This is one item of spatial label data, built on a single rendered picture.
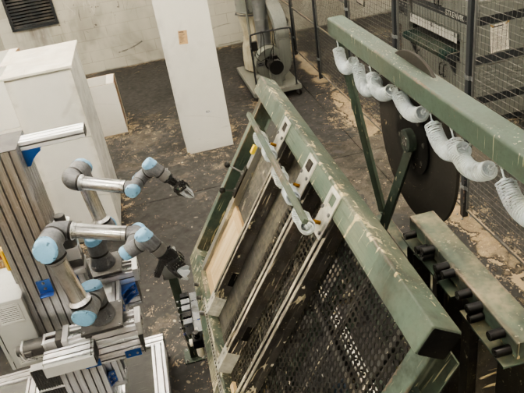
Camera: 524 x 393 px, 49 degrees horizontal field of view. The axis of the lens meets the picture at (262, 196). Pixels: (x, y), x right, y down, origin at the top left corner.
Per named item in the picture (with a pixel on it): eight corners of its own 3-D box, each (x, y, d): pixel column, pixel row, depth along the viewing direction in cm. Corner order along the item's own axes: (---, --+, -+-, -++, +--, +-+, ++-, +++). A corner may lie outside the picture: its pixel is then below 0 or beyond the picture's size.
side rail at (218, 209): (210, 247, 388) (196, 243, 384) (277, 99, 347) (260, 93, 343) (212, 252, 383) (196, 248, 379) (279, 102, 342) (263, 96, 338)
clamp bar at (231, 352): (228, 362, 292) (183, 354, 284) (331, 159, 248) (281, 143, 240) (231, 377, 284) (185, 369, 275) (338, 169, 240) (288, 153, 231)
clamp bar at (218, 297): (216, 307, 329) (176, 299, 321) (303, 122, 285) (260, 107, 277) (218, 319, 321) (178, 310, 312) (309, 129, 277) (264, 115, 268)
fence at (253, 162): (207, 267, 364) (201, 265, 363) (267, 134, 329) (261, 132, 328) (208, 271, 360) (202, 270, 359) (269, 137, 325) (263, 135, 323)
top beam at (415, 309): (268, 96, 345) (253, 90, 341) (275, 80, 341) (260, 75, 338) (444, 362, 156) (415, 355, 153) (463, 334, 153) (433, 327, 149)
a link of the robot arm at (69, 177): (52, 176, 320) (136, 184, 313) (61, 167, 329) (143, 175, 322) (56, 194, 326) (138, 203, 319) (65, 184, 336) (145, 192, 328)
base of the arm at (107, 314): (87, 329, 306) (82, 315, 301) (88, 310, 319) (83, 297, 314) (115, 321, 308) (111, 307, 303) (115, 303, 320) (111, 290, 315)
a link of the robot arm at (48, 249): (105, 307, 302) (59, 223, 275) (98, 327, 289) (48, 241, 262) (84, 312, 304) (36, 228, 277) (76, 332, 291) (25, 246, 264)
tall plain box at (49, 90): (70, 204, 647) (14, 51, 559) (123, 192, 655) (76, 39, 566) (65, 249, 570) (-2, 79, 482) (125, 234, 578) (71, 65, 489)
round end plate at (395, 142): (374, 178, 316) (367, 33, 276) (384, 175, 317) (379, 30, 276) (444, 261, 248) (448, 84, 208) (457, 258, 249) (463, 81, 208)
